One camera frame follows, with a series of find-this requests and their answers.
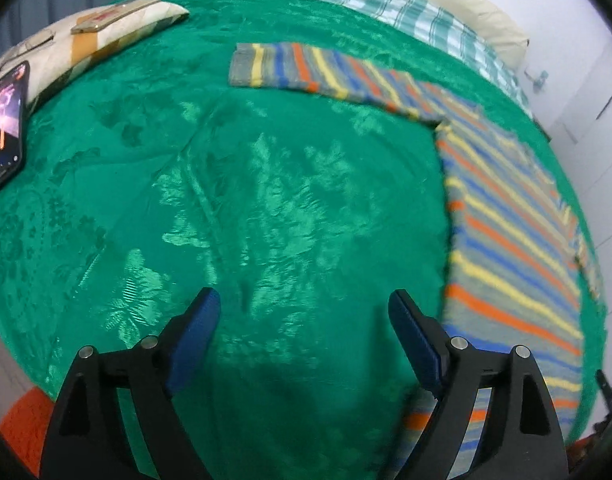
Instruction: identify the cream pillow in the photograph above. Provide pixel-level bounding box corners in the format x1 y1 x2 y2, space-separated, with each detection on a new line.
416 0 531 66

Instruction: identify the black smartphone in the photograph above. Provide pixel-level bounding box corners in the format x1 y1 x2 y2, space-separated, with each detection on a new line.
0 60 31 198

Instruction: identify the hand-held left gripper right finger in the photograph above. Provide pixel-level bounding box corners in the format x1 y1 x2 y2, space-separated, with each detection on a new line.
388 289 570 480

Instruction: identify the orange cloth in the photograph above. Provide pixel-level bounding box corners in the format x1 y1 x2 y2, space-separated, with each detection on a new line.
0 387 56 476

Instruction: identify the green checked bed sheet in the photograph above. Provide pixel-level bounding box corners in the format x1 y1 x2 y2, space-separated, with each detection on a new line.
243 0 534 116

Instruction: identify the beige patterned pillow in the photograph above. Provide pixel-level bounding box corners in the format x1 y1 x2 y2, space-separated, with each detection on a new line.
0 0 191 111

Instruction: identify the striped knitted sweater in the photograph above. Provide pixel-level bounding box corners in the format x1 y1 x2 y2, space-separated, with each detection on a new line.
229 42 607 480

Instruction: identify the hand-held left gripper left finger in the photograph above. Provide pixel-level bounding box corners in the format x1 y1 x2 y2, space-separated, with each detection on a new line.
40 287 221 480

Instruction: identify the green patterned blanket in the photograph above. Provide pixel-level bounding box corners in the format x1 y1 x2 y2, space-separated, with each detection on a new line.
0 0 609 480

